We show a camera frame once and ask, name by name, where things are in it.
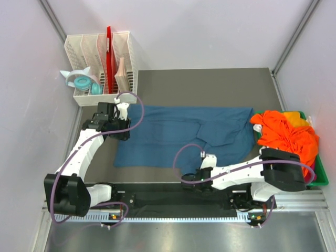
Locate white t shirt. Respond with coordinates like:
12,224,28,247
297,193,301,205
253,124,263,133

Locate beige book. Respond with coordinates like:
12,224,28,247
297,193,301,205
114,57,130,92

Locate orange t shirt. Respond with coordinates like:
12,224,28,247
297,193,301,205
249,110,320,178

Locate red folder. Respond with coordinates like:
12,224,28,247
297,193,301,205
106,26,116,94

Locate white file organizer rack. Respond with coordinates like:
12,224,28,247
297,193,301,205
64,31,139,107

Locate magenta t shirt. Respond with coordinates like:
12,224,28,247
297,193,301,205
304,162,317,183

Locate grey slotted cable duct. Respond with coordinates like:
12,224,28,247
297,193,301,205
67,211,265,223

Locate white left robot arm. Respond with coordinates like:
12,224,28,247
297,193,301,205
44,100,131,217

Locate aluminium frame post left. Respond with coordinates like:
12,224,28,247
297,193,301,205
37,0,67,44

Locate aluminium frame post right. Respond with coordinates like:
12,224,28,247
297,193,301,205
271,0,322,77

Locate aluminium frame post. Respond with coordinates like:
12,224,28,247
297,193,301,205
37,0,67,44
271,0,322,77

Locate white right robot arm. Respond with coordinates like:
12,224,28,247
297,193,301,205
181,148,307,208

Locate green plastic basket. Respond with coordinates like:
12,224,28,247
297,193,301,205
256,111,329,187

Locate teal cat ear headphones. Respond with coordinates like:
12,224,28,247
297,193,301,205
60,67,103,95

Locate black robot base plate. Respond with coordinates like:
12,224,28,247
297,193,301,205
106,183,272,217

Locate blue t shirt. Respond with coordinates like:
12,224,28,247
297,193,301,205
114,104,256,174

